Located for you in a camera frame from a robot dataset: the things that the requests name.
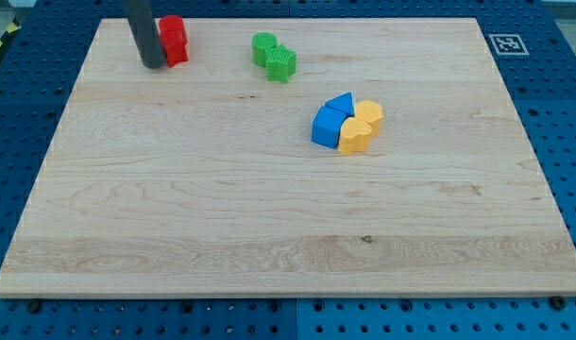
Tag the wooden board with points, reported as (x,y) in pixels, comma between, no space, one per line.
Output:
(202,181)

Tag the blue cube block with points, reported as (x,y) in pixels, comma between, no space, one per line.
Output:
(326,127)

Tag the yellow heart block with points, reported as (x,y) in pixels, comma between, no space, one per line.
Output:
(355,135)

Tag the blue triangle block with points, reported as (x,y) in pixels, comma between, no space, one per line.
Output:
(343,103)

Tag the yellow hexagon block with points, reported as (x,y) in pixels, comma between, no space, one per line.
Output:
(372,113)

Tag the green star block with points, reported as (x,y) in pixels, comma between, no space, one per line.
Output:
(280,63)

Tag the green cylinder block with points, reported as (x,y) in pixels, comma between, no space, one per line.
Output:
(261,42)

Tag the red cylinder block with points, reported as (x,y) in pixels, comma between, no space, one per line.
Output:
(172,30)

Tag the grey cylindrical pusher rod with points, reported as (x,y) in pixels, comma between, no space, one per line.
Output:
(145,33)

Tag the white fiducial marker tag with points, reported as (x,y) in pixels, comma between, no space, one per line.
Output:
(508,45)

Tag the black bolt left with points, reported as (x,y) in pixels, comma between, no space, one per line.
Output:
(33,306)

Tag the black bolt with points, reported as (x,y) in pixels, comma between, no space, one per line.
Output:
(33,306)
(558,303)

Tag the black bolt right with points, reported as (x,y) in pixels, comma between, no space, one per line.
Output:
(558,303)

